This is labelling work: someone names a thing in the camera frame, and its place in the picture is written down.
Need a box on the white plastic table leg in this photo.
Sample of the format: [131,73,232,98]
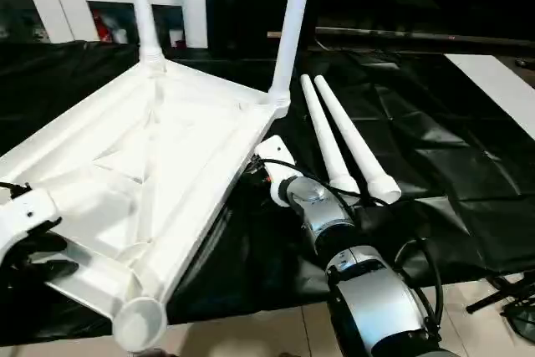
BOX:
[313,74,403,207]
[267,0,317,108]
[299,74,361,198]
[127,0,168,76]

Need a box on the black mat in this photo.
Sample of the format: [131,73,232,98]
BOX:
[0,38,535,344]

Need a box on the white flat board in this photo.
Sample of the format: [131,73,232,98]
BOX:
[443,54,535,141]

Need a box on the grey metal rail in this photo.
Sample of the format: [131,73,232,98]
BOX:
[315,25,535,48]

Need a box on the white plastic table top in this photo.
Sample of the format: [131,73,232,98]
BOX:
[0,58,292,354]

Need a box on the black metal folding leg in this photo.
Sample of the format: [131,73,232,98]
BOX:
[466,276,535,314]

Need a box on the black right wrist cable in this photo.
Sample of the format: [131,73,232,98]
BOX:
[250,156,445,335]

